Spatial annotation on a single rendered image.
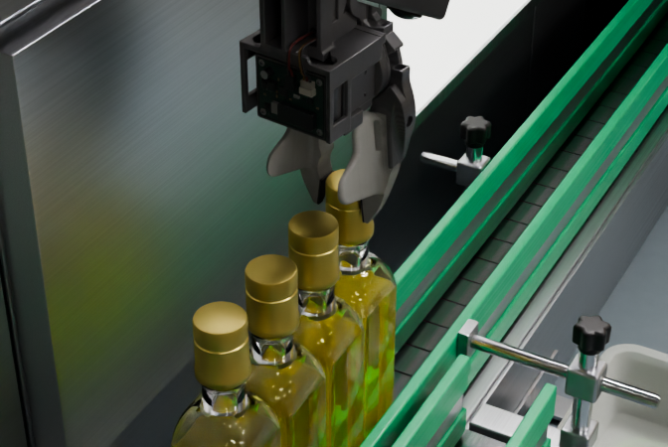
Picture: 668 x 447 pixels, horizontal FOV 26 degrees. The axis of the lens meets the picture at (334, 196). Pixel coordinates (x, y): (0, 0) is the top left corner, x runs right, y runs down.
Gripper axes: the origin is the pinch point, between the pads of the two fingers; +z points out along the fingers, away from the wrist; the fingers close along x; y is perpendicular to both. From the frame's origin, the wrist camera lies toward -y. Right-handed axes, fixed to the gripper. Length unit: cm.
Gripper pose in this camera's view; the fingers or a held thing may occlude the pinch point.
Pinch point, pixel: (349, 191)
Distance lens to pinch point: 101.8
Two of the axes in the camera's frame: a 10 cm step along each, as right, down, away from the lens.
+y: -5.8, 4.5, -6.8
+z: 0.0, 8.3, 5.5
